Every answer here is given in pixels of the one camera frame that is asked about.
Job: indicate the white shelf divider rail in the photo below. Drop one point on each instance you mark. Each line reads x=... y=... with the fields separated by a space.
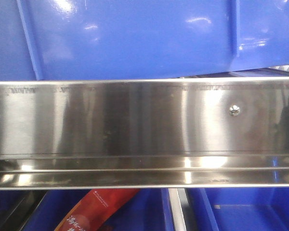
x=179 y=205

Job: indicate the lower right blue bin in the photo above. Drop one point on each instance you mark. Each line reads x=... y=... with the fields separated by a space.
x=240 y=209

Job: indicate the blue plastic bin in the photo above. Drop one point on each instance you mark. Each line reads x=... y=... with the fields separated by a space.
x=139 y=39

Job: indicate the red snack package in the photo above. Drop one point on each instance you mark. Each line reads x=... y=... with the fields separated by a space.
x=97 y=206

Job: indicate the lower left blue bin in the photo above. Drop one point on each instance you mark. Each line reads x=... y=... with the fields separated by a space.
x=148 y=210

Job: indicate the stainless steel shelf rail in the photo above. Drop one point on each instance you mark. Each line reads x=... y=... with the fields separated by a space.
x=144 y=133

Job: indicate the silver screw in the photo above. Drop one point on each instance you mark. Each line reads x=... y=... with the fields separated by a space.
x=234 y=110

